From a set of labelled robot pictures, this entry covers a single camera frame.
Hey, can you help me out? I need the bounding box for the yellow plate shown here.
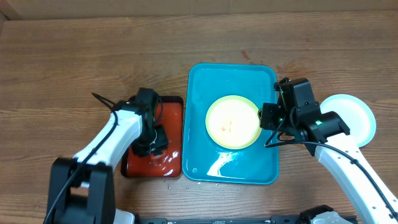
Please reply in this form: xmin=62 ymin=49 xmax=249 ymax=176
xmin=205 ymin=95 xmax=261 ymax=150

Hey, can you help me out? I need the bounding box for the light blue plate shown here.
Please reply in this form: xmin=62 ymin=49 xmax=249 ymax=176
xmin=320 ymin=94 xmax=376 ymax=147

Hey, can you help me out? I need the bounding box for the hourglass green red sponge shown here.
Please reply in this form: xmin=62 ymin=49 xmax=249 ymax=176
xmin=150 ymin=151 xmax=165 ymax=160

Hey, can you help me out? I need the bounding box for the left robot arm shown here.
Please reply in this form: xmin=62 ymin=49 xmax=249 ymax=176
xmin=44 ymin=88 xmax=169 ymax=224

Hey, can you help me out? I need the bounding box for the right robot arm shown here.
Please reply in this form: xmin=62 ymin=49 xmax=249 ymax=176
xmin=258 ymin=78 xmax=397 ymax=223

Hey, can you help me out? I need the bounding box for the red black small tray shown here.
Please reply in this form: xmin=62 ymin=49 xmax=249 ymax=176
xmin=121 ymin=96 xmax=183 ymax=178

